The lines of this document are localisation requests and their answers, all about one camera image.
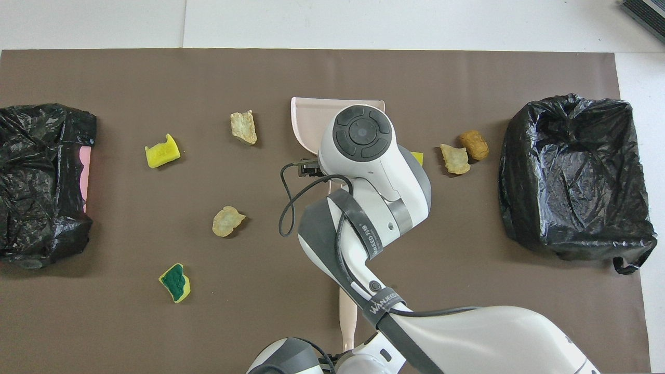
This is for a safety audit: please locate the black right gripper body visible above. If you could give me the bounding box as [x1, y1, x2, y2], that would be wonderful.
[297, 158, 322, 178]

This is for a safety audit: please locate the pale pink plastic dustpan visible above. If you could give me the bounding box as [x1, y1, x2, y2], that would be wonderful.
[291, 97, 386, 195]

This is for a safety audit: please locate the large pale beige foam chunk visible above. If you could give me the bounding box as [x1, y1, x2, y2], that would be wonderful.
[230, 110, 258, 146]

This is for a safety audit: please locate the tan striped foam chunk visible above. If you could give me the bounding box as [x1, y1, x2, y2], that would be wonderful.
[212, 206, 247, 238]

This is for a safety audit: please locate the small pale beige foam chunk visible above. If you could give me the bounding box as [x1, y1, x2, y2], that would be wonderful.
[440, 144, 471, 176]

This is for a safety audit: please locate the notched yellow sponge piece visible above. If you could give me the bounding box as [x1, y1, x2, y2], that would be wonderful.
[144, 133, 181, 169]

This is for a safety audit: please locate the orange-brown foam chunk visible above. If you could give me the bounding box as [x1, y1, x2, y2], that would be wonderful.
[458, 130, 490, 161]

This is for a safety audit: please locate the green and yellow sponge piece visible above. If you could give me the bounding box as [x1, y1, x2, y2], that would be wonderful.
[158, 263, 191, 304]

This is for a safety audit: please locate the pink trash bin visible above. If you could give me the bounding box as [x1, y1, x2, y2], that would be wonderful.
[78, 146, 92, 213]

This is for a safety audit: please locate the black plastic trash bag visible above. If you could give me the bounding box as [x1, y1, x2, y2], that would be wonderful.
[0, 103, 98, 270]
[499, 93, 658, 275]

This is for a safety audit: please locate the brown paper table mat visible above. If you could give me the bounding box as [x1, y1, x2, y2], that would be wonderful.
[0, 49, 651, 374]

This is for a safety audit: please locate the dark ribbed device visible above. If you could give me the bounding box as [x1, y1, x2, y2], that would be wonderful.
[621, 0, 665, 45]

